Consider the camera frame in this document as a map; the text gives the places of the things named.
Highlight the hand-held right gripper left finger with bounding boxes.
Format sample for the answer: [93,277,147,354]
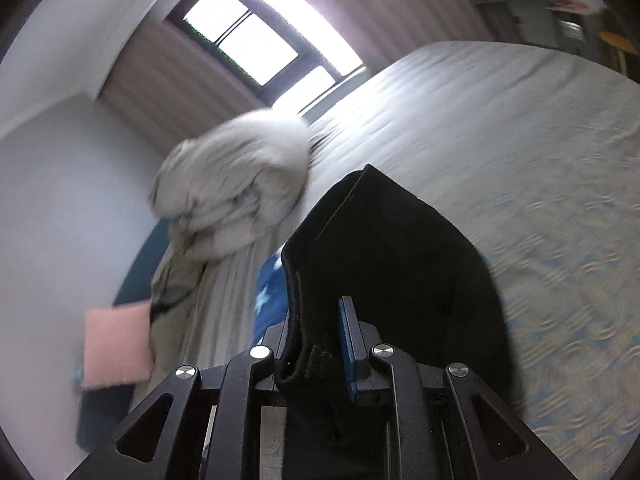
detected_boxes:
[65,324,293,480]

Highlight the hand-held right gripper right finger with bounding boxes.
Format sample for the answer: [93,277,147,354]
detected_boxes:
[337,296,571,480]

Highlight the black pants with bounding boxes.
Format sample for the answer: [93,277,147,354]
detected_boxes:
[272,164,516,480]

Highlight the blue white patterned garment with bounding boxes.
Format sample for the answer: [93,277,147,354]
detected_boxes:
[250,252,293,346]

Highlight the olive green cloth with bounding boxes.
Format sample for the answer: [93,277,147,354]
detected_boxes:
[150,220,211,361]

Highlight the pink pillow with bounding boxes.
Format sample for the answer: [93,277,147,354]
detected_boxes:
[82,300,155,391]

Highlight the dark blue bed headboard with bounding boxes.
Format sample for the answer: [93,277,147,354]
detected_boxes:
[75,215,173,453]

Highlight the folded grey duvet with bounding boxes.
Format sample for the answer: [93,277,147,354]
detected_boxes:
[150,112,311,263]

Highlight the bed with patterned bedspread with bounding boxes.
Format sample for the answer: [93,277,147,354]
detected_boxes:
[127,40,640,480]

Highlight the dark framed window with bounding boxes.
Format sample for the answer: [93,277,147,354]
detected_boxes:
[165,0,366,106]

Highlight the beige curtain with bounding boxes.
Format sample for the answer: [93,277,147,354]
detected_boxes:
[97,20,273,156]
[280,0,496,66]

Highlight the grey dressing table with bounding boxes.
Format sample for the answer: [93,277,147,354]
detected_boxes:
[465,0,606,56]

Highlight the pink cloth on dressing table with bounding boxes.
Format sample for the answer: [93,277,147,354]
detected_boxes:
[547,0,596,13]

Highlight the yellow wooden stool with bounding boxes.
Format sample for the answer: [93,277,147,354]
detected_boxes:
[597,30,636,78]

